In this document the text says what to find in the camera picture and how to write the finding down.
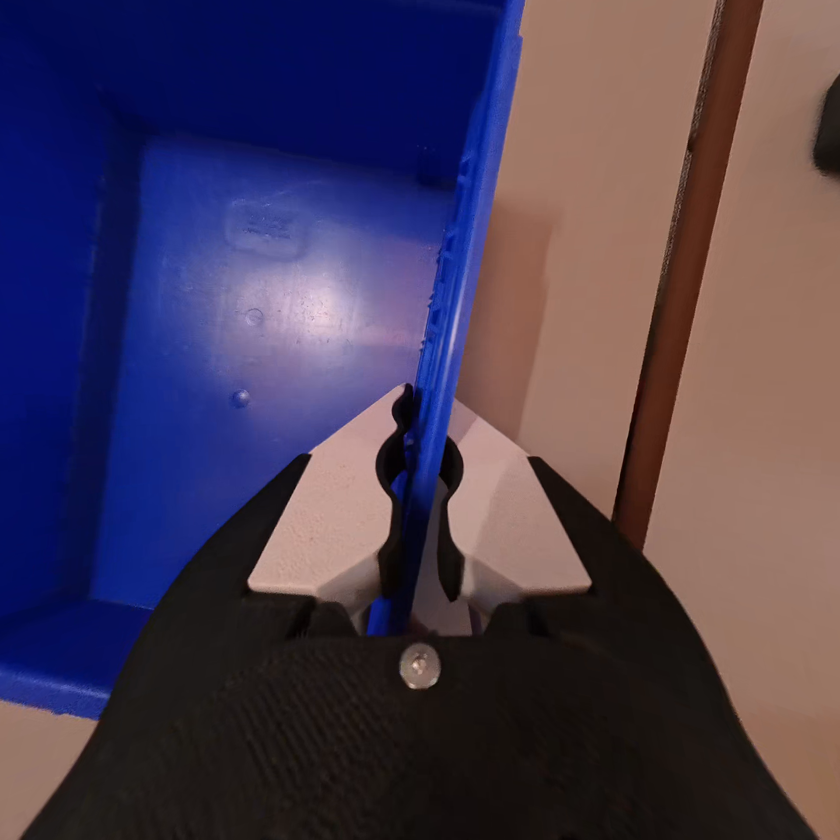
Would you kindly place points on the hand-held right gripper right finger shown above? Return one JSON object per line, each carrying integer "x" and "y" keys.
{"x": 512, "y": 525}

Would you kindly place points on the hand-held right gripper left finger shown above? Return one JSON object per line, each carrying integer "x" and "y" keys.
{"x": 321, "y": 525}

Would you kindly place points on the blue plastic bin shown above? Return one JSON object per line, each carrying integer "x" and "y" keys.
{"x": 262, "y": 262}

